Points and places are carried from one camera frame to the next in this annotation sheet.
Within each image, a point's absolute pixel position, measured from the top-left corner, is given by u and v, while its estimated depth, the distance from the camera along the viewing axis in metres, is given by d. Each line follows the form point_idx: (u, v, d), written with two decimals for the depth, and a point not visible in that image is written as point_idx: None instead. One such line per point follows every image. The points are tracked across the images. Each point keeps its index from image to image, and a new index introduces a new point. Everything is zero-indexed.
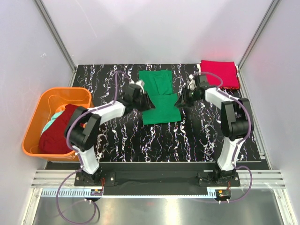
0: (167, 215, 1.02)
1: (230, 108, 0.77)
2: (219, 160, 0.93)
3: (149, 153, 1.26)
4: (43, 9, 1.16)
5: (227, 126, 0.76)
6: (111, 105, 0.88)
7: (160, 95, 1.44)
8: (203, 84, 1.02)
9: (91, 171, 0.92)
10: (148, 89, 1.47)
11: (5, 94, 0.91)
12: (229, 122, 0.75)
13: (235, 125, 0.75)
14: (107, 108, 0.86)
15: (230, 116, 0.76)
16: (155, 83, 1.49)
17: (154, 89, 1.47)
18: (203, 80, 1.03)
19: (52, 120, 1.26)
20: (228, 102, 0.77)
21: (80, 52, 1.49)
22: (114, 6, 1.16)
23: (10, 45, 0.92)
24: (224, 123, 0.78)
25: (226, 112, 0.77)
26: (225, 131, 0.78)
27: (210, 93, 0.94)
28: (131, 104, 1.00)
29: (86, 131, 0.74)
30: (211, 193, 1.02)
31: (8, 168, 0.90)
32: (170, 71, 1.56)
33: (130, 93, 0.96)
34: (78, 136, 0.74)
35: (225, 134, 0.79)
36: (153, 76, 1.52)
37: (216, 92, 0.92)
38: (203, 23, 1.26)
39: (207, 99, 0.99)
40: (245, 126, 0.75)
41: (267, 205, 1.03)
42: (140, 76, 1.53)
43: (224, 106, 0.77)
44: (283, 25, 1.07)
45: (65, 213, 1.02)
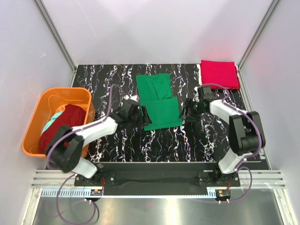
0: (167, 215, 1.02)
1: (239, 122, 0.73)
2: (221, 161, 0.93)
3: (149, 153, 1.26)
4: (43, 10, 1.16)
5: (236, 142, 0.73)
6: (101, 122, 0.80)
7: (159, 101, 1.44)
8: (206, 96, 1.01)
9: (89, 176, 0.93)
10: (147, 95, 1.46)
11: (5, 94, 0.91)
12: (239, 138, 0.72)
13: (244, 141, 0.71)
14: (95, 125, 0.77)
15: (240, 131, 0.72)
16: (154, 86, 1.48)
17: (153, 94, 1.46)
18: (207, 92, 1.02)
19: (52, 120, 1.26)
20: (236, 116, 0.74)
21: (80, 52, 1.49)
22: (114, 7, 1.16)
23: (9, 45, 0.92)
24: (233, 138, 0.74)
25: (235, 127, 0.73)
26: (234, 147, 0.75)
27: (216, 106, 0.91)
28: (125, 122, 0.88)
29: (66, 153, 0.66)
30: (211, 193, 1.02)
31: (8, 168, 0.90)
32: (168, 75, 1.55)
33: (126, 109, 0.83)
34: (59, 156, 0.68)
35: (234, 150, 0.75)
36: (151, 80, 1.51)
37: (221, 104, 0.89)
38: (202, 23, 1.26)
39: (212, 111, 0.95)
40: (256, 140, 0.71)
41: (267, 205, 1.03)
42: (140, 77, 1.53)
43: (233, 121, 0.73)
44: (283, 25, 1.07)
45: (65, 213, 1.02)
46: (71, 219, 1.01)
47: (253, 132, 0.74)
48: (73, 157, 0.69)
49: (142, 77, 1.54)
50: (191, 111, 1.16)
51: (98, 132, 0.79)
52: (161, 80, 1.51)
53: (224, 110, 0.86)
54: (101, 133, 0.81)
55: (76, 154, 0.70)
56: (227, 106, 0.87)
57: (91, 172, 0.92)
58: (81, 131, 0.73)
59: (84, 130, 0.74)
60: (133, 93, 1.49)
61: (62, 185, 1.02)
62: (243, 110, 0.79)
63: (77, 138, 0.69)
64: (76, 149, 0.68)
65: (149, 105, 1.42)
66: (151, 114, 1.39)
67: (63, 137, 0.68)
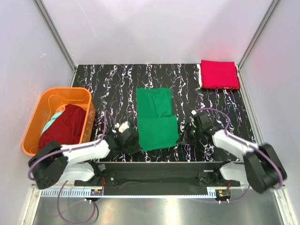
0: (167, 215, 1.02)
1: (254, 160, 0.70)
2: (224, 169, 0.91)
3: (149, 153, 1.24)
4: (43, 9, 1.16)
5: (257, 181, 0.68)
6: (93, 145, 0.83)
7: (158, 119, 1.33)
8: (205, 126, 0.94)
9: (86, 179, 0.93)
10: (146, 111, 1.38)
11: (5, 93, 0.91)
12: (260, 176, 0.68)
13: (266, 179, 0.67)
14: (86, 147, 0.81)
15: (259, 168, 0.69)
16: (153, 103, 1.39)
17: (152, 111, 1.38)
18: (206, 121, 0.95)
19: (52, 120, 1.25)
20: (251, 154, 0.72)
21: (80, 52, 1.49)
22: (115, 7, 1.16)
23: (9, 45, 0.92)
24: (252, 177, 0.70)
25: (252, 165, 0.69)
26: (255, 185, 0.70)
27: (222, 140, 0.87)
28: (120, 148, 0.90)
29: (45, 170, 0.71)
30: (211, 193, 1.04)
31: (8, 168, 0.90)
32: (169, 90, 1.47)
33: (124, 136, 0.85)
34: (37, 173, 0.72)
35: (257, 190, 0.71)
36: (151, 94, 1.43)
37: (228, 139, 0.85)
38: (203, 23, 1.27)
39: (216, 144, 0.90)
40: (275, 177, 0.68)
41: (268, 205, 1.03)
42: (138, 92, 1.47)
43: (249, 160, 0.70)
44: (284, 25, 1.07)
45: (65, 213, 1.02)
46: (71, 218, 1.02)
47: (269, 165, 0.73)
48: (49, 177, 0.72)
49: (143, 91, 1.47)
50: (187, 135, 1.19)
51: (87, 154, 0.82)
52: (161, 95, 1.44)
53: (233, 145, 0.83)
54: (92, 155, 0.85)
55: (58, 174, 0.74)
56: (232, 138, 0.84)
57: (86, 174, 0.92)
58: (69, 151, 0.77)
59: (71, 151, 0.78)
60: (133, 93, 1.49)
61: (63, 185, 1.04)
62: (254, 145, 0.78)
63: (62, 159, 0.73)
64: (57, 168, 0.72)
65: (147, 123, 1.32)
66: (147, 133, 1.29)
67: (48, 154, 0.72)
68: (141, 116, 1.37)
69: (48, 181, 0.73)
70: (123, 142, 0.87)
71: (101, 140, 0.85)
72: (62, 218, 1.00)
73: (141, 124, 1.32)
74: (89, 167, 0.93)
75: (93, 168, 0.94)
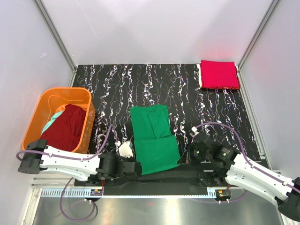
0: (167, 216, 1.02)
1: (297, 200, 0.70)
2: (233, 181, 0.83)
3: None
4: (43, 10, 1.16)
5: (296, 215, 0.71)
6: (79, 160, 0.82)
7: (155, 140, 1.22)
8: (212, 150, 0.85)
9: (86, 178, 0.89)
10: (142, 133, 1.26)
11: (5, 93, 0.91)
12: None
13: None
14: (71, 160, 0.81)
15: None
16: (150, 122, 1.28)
17: (149, 132, 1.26)
18: (211, 142, 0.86)
19: (52, 120, 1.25)
20: (295, 198, 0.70)
21: (80, 52, 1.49)
22: (114, 7, 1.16)
23: (9, 45, 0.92)
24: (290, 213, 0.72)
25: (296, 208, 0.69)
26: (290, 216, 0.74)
27: (243, 171, 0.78)
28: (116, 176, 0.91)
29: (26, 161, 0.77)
30: (211, 193, 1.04)
31: (8, 168, 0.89)
32: (166, 106, 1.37)
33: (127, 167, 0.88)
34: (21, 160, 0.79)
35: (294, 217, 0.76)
36: (146, 112, 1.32)
37: (253, 171, 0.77)
38: (203, 23, 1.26)
39: (234, 170, 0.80)
40: None
41: (268, 205, 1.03)
42: (133, 111, 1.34)
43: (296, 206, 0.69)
44: (284, 25, 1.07)
45: (67, 211, 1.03)
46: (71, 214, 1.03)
47: None
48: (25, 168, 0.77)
49: (138, 109, 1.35)
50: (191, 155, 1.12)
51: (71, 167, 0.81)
52: (158, 114, 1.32)
53: (261, 180, 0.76)
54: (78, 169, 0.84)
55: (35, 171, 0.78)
56: (261, 171, 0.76)
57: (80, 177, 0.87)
58: (49, 155, 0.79)
59: (52, 157, 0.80)
60: (133, 93, 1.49)
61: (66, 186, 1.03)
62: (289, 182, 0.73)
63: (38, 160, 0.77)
64: (32, 166, 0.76)
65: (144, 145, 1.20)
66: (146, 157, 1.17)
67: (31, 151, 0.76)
68: (138, 138, 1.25)
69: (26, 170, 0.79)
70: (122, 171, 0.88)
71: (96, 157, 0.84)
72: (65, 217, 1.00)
73: (138, 149, 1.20)
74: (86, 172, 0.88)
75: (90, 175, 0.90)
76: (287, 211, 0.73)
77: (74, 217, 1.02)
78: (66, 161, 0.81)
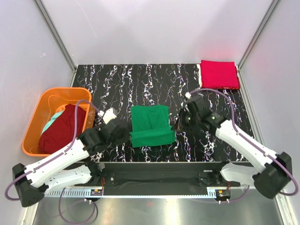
0: (167, 216, 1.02)
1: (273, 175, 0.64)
2: (226, 172, 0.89)
3: (149, 154, 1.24)
4: (43, 9, 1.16)
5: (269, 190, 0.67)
6: (63, 153, 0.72)
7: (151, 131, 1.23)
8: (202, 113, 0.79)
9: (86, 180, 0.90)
10: (138, 118, 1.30)
11: (5, 93, 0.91)
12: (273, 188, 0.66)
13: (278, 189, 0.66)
14: (57, 159, 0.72)
15: (274, 182, 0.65)
16: (150, 121, 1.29)
17: (145, 117, 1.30)
18: (203, 107, 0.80)
19: (52, 120, 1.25)
20: (270, 168, 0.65)
21: (80, 52, 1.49)
22: (114, 6, 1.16)
23: (9, 44, 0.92)
24: (263, 185, 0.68)
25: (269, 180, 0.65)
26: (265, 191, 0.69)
27: (227, 136, 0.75)
28: (105, 144, 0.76)
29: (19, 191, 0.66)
30: (211, 193, 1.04)
31: (8, 168, 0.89)
32: (167, 107, 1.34)
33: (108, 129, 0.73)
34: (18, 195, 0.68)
35: (268, 196, 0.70)
36: (146, 112, 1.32)
37: (237, 138, 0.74)
38: (203, 23, 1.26)
39: (219, 135, 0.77)
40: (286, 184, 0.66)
41: (268, 205, 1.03)
42: (133, 110, 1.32)
43: (268, 175, 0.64)
44: (284, 25, 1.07)
45: (65, 213, 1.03)
46: (70, 218, 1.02)
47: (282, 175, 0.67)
48: (28, 197, 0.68)
49: (137, 108, 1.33)
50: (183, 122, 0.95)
51: (61, 165, 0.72)
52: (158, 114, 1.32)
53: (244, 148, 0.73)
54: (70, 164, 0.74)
55: (37, 193, 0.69)
56: (246, 139, 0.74)
57: (84, 177, 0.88)
58: (33, 172, 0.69)
59: (36, 170, 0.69)
60: (133, 93, 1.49)
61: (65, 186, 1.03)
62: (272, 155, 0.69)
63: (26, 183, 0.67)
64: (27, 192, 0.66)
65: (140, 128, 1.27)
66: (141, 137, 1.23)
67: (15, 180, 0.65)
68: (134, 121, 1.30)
69: (33, 198, 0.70)
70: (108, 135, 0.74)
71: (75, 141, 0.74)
72: (62, 217, 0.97)
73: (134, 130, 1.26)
74: (86, 170, 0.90)
75: (91, 171, 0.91)
76: (261, 183, 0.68)
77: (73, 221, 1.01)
78: (53, 163, 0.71)
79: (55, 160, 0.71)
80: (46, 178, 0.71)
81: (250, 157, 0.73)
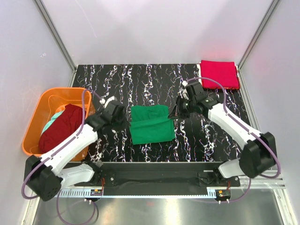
0: (167, 216, 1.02)
1: (256, 151, 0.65)
2: (221, 167, 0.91)
3: (149, 153, 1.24)
4: (43, 10, 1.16)
5: (250, 167, 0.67)
6: (75, 138, 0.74)
7: (150, 120, 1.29)
8: (199, 97, 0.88)
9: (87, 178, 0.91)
10: (138, 115, 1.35)
11: (5, 93, 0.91)
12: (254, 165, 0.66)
13: (260, 167, 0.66)
14: (71, 143, 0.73)
15: (256, 159, 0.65)
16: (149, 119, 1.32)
17: (144, 113, 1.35)
18: (200, 91, 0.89)
19: (52, 120, 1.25)
20: (252, 144, 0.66)
21: (80, 52, 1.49)
22: (114, 7, 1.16)
23: (9, 45, 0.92)
24: (246, 162, 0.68)
25: (251, 156, 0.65)
26: (247, 170, 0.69)
27: (218, 117, 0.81)
28: (108, 125, 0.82)
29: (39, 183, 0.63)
30: (211, 193, 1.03)
31: (8, 168, 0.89)
32: (167, 107, 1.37)
33: (110, 110, 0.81)
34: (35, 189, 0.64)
35: (250, 175, 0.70)
36: (146, 112, 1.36)
37: (225, 117, 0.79)
38: (203, 23, 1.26)
39: (211, 117, 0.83)
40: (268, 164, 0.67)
41: (267, 205, 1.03)
42: (133, 110, 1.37)
43: (250, 151, 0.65)
44: (283, 25, 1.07)
45: (65, 213, 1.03)
46: (70, 220, 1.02)
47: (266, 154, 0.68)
48: (48, 188, 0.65)
49: (138, 108, 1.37)
50: (179, 108, 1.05)
51: (74, 150, 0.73)
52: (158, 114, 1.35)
53: (231, 128, 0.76)
54: (80, 148, 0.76)
55: (56, 181, 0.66)
56: (234, 119, 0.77)
57: (88, 173, 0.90)
58: (50, 159, 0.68)
59: (54, 157, 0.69)
60: (133, 93, 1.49)
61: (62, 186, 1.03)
62: (256, 133, 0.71)
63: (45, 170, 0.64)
64: (49, 180, 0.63)
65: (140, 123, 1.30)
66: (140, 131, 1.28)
67: (32, 170, 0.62)
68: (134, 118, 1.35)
69: (51, 190, 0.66)
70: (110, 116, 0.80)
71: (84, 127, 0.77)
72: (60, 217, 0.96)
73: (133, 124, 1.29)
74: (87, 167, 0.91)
75: (92, 167, 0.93)
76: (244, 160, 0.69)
77: (73, 222, 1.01)
78: (66, 148, 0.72)
79: (68, 145, 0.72)
80: (62, 164, 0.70)
81: (236, 136, 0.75)
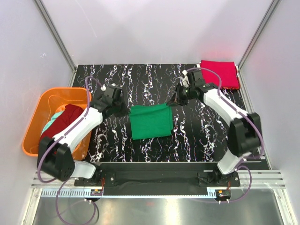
0: (167, 216, 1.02)
1: (241, 127, 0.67)
2: (220, 164, 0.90)
3: (149, 153, 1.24)
4: (43, 10, 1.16)
5: (236, 145, 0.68)
6: (83, 118, 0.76)
7: (151, 116, 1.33)
8: (198, 82, 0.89)
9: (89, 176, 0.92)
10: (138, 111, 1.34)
11: (5, 93, 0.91)
12: (239, 142, 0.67)
13: (244, 144, 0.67)
14: (80, 123, 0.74)
15: (241, 135, 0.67)
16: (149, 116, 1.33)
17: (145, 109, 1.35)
18: (199, 78, 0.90)
19: (52, 120, 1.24)
20: (238, 121, 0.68)
21: (80, 52, 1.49)
22: (114, 7, 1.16)
23: (9, 45, 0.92)
24: (232, 140, 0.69)
25: (236, 132, 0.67)
26: (233, 148, 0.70)
27: (212, 100, 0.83)
28: (111, 108, 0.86)
29: (57, 164, 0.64)
30: (211, 193, 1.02)
31: (7, 168, 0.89)
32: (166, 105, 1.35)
33: (109, 93, 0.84)
34: (52, 169, 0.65)
35: (233, 152, 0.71)
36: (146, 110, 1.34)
37: (217, 99, 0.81)
38: (203, 23, 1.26)
39: (206, 101, 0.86)
40: (254, 143, 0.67)
41: (268, 205, 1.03)
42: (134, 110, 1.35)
43: (235, 126, 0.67)
44: (283, 25, 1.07)
45: (65, 213, 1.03)
46: (70, 219, 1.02)
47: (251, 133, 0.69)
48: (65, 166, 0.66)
49: (138, 108, 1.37)
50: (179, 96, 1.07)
51: (84, 130, 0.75)
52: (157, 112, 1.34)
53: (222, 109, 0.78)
54: (88, 129, 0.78)
55: (71, 158, 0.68)
56: (225, 101, 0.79)
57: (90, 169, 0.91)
58: (63, 138, 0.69)
59: (67, 135, 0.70)
60: (133, 93, 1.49)
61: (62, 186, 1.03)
62: (243, 112, 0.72)
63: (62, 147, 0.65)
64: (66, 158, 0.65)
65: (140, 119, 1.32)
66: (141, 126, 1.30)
67: (48, 150, 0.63)
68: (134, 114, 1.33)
69: (67, 169, 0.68)
70: (110, 99, 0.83)
71: (90, 109, 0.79)
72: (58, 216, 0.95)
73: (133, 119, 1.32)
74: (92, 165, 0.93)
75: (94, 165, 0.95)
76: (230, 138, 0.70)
77: (73, 222, 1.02)
78: (77, 128, 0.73)
79: (78, 125, 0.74)
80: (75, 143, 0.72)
81: (226, 116, 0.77)
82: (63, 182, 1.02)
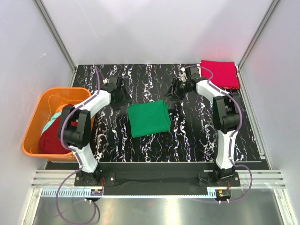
0: (167, 216, 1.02)
1: (221, 102, 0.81)
2: (217, 159, 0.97)
3: (149, 153, 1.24)
4: (43, 9, 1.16)
5: (218, 120, 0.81)
6: (96, 95, 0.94)
7: (148, 114, 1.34)
8: (193, 76, 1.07)
9: (91, 170, 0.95)
10: (136, 110, 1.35)
11: (5, 93, 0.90)
12: (221, 116, 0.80)
13: (225, 119, 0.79)
14: (93, 99, 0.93)
15: (221, 110, 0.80)
16: (146, 115, 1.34)
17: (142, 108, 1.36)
18: (194, 72, 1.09)
19: (52, 120, 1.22)
20: (219, 98, 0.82)
21: (80, 52, 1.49)
22: (114, 6, 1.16)
23: (9, 45, 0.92)
24: (216, 116, 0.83)
25: (217, 107, 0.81)
26: (217, 124, 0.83)
27: (202, 86, 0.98)
28: (116, 92, 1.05)
29: (78, 128, 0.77)
30: (211, 193, 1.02)
31: (7, 168, 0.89)
32: (162, 101, 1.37)
33: (114, 81, 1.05)
34: (72, 134, 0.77)
35: (218, 127, 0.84)
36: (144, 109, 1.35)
37: (206, 85, 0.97)
38: (203, 23, 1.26)
39: (198, 90, 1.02)
40: (236, 118, 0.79)
41: (268, 205, 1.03)
42: (131, 110, 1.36)
43: (216, 101, 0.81)
44: (284, 25, 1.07)
45: (65, 213, 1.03)
46: (70, 219, 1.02)
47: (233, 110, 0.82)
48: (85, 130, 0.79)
49: (135, 107, 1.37)
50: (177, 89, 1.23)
51: (96, 104, 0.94)
52: (155, 110, 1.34)
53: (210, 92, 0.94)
54: (100, 105, 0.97)
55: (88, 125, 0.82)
56: (213, 86, 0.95)
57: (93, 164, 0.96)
58: (83, 106, 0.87)
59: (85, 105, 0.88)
60: (133, 93, 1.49)
61: (62, 185, 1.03)
62: (226, 92, 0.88)
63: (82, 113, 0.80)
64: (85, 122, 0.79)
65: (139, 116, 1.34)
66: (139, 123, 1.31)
67: (70, 114, 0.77)
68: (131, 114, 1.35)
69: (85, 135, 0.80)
70: (115, 86, 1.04)
71: (100, 92, 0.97)
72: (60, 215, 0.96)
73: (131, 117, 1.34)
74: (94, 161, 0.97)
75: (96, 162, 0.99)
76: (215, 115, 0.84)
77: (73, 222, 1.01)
78: (92, 102, 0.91)
79: (92, 100, 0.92)
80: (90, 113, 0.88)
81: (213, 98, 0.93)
82: (64, 181, 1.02)
